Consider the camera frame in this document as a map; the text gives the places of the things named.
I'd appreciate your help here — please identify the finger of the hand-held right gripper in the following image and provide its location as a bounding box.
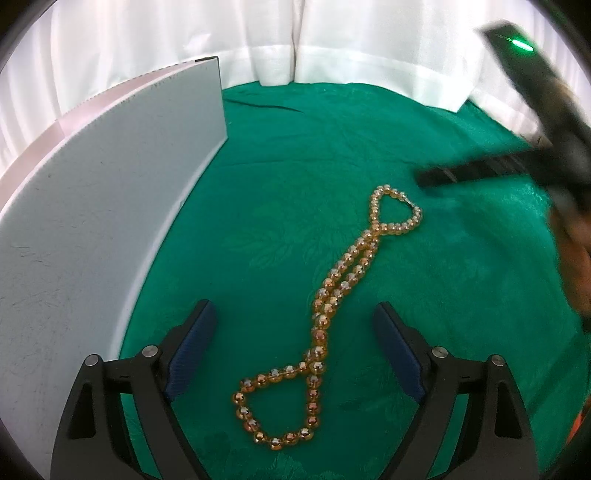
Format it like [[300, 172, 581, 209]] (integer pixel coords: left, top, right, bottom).
[[413, 151, 551, 189]]

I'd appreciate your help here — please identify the white curtain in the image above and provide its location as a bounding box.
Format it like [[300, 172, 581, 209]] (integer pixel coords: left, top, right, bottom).
[[0, 0, 591, 144]]

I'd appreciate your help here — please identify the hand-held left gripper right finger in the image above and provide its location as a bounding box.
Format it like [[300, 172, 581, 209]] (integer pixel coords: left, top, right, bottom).
[[373, 302, 541, 480]]

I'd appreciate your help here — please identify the white jewelry box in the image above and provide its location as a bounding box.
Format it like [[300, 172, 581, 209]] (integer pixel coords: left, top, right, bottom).
[[0, 55, 229, 480]]

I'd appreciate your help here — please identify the green tablecloth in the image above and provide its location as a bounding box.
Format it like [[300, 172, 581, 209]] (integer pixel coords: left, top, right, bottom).
[[117, 80, 588, 480]]

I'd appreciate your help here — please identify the person's right hand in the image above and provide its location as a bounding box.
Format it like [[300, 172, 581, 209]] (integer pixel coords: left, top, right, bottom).
[[549, 185, 591, 324]]

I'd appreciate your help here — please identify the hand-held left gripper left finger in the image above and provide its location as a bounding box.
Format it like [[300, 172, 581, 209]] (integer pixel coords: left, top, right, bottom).
[[51, 299, 218, 480]]

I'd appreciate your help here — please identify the amber pearl necklace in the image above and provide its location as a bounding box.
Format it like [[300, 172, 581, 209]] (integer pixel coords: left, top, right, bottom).
[[231, 184, 423, 451]]

